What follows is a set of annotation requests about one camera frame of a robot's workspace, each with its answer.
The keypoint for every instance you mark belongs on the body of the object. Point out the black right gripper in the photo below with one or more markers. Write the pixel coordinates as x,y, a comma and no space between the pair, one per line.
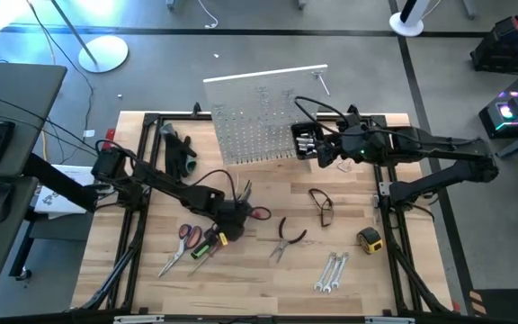
337,150

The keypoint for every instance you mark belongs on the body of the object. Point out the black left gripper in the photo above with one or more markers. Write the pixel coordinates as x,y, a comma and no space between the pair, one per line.
234,218

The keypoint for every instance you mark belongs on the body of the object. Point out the short chrome socket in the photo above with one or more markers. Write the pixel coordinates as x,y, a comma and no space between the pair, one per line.
303,141
305,153
306,146

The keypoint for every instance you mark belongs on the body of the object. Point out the long chrome socket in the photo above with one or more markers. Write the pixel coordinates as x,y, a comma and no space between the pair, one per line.
307,135

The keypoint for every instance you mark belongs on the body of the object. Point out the clear safety glasses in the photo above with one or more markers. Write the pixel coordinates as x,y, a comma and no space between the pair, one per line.
324,209

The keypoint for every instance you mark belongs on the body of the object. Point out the white metal pegboard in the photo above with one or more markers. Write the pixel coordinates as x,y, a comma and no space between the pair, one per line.
250,121

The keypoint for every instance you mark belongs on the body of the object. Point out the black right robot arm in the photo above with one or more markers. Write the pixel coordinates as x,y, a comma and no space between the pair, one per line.
443,144

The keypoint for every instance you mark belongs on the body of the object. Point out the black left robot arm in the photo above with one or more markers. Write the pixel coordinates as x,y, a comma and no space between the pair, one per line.
164,182

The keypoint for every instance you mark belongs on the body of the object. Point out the black plastic bin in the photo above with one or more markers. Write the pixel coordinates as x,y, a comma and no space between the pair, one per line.
295,144

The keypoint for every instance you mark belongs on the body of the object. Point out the red clear Husky screwdriver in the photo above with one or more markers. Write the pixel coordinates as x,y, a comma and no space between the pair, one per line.
205,261

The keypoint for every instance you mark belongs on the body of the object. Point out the multi prong tool rack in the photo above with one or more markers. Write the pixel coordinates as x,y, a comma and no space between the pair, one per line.
259,159

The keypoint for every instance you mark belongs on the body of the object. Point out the metal pegboard support rod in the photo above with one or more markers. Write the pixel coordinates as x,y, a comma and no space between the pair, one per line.
322,83

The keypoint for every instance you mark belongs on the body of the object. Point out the black work glove green cuff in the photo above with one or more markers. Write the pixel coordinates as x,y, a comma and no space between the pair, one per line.
175,144

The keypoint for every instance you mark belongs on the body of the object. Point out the yellow black tape measure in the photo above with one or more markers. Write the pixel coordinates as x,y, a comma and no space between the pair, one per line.
370,240

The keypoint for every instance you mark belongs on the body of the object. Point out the black column white base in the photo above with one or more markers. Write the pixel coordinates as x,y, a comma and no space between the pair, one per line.
405,27

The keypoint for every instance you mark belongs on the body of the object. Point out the red table clamp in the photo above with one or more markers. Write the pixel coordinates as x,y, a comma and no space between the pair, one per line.
108,137

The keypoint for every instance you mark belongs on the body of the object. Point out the black desk support bar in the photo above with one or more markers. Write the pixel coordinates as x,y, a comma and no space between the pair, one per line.
61,184

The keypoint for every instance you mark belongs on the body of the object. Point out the white paper box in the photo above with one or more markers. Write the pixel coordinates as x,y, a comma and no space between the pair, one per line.
56,200

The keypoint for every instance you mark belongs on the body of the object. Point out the computer case with lights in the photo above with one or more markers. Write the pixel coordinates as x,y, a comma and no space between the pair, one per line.
506,112

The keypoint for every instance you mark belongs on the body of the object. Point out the black desk leg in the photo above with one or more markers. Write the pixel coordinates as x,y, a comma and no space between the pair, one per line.
20,252

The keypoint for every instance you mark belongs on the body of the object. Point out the black storage crate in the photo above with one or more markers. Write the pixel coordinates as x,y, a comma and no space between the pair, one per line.
502,49

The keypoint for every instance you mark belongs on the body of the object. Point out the white round base stand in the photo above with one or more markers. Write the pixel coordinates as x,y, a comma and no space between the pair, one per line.
104,54

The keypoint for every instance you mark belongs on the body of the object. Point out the grey desk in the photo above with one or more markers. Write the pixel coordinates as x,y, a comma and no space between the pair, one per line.
20,90

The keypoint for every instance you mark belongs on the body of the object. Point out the black mat striped edge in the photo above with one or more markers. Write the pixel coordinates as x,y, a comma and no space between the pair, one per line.
511,306

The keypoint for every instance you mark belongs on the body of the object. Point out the silver metal bracket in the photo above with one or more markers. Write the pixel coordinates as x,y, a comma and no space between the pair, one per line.
389,320
137,319

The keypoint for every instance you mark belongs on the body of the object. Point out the black aluminium rig frame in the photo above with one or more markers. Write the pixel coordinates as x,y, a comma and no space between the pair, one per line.
394,270

